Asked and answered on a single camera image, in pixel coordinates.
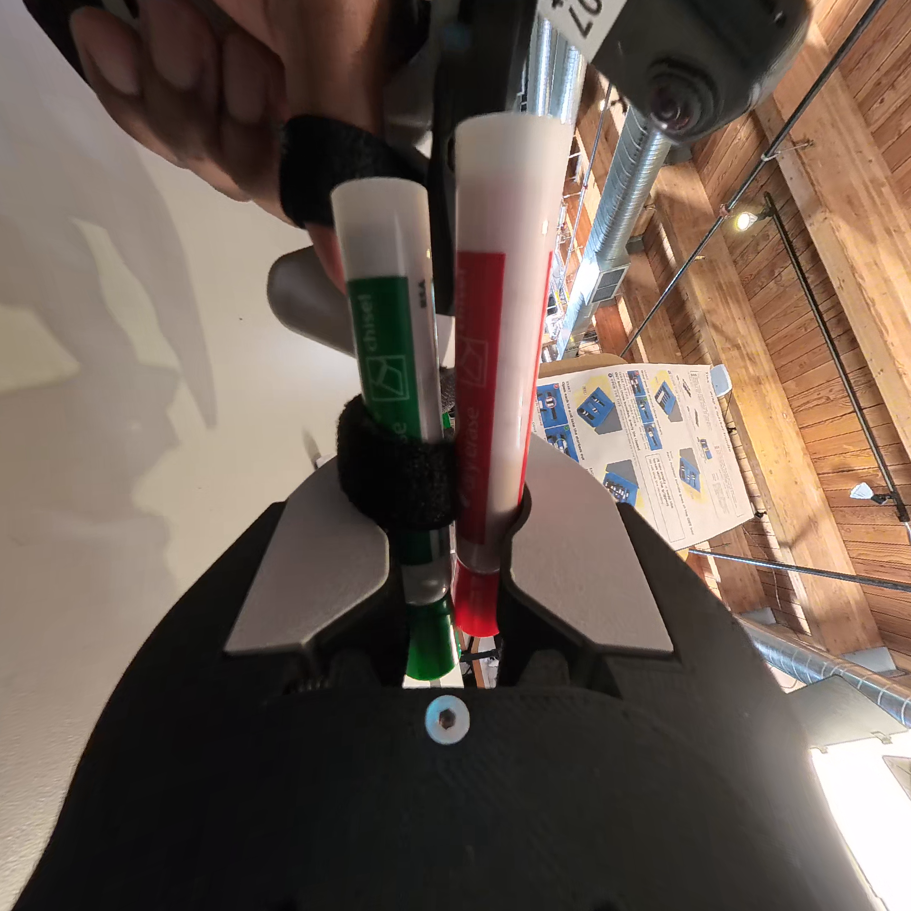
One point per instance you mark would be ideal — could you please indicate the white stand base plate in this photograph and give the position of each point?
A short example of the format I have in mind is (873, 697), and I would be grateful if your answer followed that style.
(655, 441)

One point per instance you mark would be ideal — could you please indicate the silver air duct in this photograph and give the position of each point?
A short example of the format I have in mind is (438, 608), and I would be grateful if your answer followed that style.
(612, 228)

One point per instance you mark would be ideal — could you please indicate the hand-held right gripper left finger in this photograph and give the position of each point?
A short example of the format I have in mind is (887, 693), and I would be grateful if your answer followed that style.
(306, 562)

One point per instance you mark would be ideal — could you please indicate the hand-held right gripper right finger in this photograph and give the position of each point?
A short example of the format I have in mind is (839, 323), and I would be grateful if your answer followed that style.
(598, 570)

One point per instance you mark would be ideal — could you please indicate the red marker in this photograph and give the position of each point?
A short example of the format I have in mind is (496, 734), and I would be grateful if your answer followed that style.
(491, 313)

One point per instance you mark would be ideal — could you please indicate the person's left hand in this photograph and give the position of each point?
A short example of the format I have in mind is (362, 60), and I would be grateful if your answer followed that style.
(228, 71)

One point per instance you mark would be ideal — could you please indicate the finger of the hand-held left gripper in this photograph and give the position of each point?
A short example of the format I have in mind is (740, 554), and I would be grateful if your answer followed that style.
(306, 299)

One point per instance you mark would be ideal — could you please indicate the green marker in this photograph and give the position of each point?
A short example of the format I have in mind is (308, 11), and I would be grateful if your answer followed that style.
(392, 328)

